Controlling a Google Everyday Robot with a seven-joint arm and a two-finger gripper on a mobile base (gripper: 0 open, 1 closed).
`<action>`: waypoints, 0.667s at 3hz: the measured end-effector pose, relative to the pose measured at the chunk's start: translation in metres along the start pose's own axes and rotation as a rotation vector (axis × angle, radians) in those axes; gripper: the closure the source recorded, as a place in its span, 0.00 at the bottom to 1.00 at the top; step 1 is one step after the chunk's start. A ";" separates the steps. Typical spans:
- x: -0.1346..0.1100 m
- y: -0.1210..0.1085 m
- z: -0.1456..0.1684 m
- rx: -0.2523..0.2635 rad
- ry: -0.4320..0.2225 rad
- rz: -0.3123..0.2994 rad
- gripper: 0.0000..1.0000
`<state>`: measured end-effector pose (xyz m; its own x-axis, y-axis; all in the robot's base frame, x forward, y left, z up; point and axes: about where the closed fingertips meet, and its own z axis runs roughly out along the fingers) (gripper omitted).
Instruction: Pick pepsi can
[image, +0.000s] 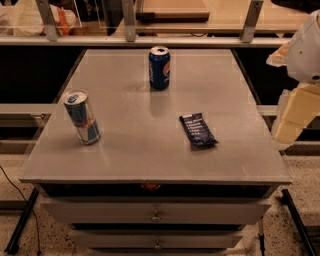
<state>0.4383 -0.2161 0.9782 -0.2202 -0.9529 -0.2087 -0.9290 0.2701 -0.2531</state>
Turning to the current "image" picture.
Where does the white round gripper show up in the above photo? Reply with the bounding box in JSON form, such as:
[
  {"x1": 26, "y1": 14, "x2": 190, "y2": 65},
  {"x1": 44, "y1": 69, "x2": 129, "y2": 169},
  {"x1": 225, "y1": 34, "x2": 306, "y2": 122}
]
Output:
[{"x1": 266, "y1": 10, "x2": 320, "y2": 150}]

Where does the blue pepsi can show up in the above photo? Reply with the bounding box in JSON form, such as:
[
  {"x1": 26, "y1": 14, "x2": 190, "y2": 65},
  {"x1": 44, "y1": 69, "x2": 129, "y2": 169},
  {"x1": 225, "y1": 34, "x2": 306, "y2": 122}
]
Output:
[{"x1": 149, "y1": 46, "x2": 170, "y2": 90}]

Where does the blue silver red bull can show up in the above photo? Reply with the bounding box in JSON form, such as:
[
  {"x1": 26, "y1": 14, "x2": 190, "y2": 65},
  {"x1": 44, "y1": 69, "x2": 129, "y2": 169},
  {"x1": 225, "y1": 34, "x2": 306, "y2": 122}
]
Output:
[{"x1": 63, "y1": 89, "x2": 100, "y2": 145}]

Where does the dark blue snack bar wrapper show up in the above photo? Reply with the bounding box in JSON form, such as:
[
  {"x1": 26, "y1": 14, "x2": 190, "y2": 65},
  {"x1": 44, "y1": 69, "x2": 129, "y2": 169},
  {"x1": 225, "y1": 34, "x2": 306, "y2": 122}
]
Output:
[{"x1": 179, "y1": 113, "x2": 217, "y2": 147}]

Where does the black right floor bar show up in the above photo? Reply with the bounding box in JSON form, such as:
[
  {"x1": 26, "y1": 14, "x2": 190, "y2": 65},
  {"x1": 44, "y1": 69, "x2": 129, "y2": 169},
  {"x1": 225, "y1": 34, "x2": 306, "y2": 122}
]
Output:
[{"x1": 280, "y1": 189, "x2": 320, "y2": 256}]

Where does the black floor bar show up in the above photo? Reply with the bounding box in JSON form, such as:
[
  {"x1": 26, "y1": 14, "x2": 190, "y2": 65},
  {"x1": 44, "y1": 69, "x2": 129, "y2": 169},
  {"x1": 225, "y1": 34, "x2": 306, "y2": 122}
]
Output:
[
  {"x1": 280, "y1": 189, "x2": 320, "y2": 256},
  {"x1": 4, "y1": 189, "x2": 39, "y2": 255}
]

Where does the flat wooden board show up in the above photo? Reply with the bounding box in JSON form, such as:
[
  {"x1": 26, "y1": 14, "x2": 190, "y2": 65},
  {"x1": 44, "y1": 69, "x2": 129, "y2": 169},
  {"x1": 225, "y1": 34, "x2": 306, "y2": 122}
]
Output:
[{"x1": 136, "y1": 0, "x2": 210, "y2": 23}]

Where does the grey drawer cabinet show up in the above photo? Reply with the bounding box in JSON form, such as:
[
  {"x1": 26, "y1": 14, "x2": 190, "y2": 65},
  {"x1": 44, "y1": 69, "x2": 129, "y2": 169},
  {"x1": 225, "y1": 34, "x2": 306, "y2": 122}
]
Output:
[{"x1": 22, "y1": 49, "x2": 291, "y2": 256}]

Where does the upper grey drawer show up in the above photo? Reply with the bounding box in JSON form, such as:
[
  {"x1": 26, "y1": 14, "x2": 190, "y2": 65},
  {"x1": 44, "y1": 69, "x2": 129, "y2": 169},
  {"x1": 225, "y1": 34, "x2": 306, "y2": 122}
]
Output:
[{"x1": 41, "y1": 199, "x2": 271, "y2": 225}]

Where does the grey drawer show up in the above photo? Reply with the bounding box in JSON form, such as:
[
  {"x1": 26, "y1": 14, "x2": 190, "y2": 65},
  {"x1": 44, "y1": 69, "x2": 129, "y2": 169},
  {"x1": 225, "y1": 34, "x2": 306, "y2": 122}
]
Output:
[
  {"x1": 41, "y1": 199, "x2": 271, "y2": 225},
  {"x1": 70, "y1": 230, "x2": 242, "y2": 249}
]

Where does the lower grey drawer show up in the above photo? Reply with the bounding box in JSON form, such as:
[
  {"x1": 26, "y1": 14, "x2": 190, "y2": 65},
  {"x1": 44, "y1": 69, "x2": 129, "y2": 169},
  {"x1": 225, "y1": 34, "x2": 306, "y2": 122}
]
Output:
[{"x1": 70, "y1": 230, "x2": 242, "y2": 249}]

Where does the white orange plastic bag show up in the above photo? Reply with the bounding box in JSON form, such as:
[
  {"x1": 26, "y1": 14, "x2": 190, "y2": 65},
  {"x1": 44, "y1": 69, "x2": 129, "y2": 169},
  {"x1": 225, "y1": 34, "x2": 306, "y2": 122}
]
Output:
[{"x1": 0, "y1": 0, "x2": 80, "y2": 37}]

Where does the black left floor bar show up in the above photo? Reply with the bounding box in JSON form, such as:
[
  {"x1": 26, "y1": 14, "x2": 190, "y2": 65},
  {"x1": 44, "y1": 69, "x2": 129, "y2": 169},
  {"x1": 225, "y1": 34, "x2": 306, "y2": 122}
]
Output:
[{"x1": 4, "y1": 189, "x2": 39, "y2": 255}]

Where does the metal railing frame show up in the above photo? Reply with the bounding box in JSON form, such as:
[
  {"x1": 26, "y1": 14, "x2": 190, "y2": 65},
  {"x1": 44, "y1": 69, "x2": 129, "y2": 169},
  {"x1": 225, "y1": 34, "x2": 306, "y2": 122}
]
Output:
[{"x1": 0, "y1": 0, "x2": 298, "y2": 48}]

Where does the black floor cable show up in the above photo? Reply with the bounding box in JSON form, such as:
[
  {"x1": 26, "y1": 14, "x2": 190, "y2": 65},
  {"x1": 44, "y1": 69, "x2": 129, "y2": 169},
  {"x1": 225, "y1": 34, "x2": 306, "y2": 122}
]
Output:
[{"x1": 0, "y1": 165, "x2": 42, "y2": 256}]

